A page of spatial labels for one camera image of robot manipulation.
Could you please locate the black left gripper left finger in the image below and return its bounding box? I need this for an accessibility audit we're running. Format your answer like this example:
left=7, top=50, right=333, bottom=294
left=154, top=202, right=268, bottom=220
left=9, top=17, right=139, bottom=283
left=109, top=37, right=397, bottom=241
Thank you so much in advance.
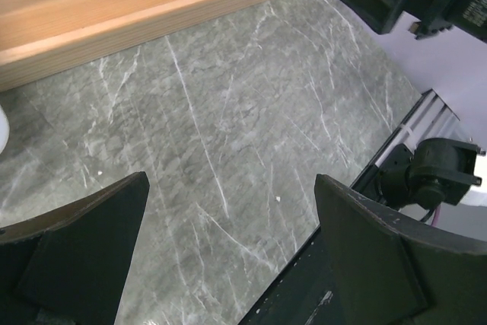
left=1, top=172, right=150, bottom=324

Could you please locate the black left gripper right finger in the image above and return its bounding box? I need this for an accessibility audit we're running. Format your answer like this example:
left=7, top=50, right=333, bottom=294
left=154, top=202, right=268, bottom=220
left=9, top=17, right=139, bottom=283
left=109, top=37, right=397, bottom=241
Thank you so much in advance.
left=314, top=174, right=486, bottom=324

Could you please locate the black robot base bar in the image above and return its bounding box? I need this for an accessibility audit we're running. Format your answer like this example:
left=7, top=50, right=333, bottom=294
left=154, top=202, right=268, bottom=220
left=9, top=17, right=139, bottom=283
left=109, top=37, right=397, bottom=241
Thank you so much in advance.
left=239, top=170, right=385, bottom=325

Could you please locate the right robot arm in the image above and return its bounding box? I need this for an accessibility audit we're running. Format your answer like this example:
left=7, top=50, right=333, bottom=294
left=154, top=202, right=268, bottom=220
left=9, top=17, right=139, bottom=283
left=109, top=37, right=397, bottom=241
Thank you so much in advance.
left=315, top=0, right=486, bottom=324

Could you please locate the white perforated plastic basket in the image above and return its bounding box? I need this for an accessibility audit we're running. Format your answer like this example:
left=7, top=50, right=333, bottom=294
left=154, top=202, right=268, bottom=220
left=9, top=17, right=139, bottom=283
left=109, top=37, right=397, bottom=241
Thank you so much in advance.
left=0, top=107, right=10, bottom=153

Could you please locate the right wooden clothes rack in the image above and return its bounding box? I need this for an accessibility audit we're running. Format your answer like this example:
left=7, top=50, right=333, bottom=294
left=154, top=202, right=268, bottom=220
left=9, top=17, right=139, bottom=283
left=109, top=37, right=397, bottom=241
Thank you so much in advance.
left=1, top=0, right=266, bottom=91

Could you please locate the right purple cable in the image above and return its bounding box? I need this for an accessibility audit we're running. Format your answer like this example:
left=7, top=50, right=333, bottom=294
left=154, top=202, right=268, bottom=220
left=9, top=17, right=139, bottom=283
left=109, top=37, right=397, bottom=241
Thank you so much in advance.
left=420, top=205, right=444, bottom=225

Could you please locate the aluminium rail frame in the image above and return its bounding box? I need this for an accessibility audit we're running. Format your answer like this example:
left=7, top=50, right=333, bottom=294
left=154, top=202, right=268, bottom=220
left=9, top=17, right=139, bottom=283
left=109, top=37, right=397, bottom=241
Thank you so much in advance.
left=351, top=90, right=469, bottom=193

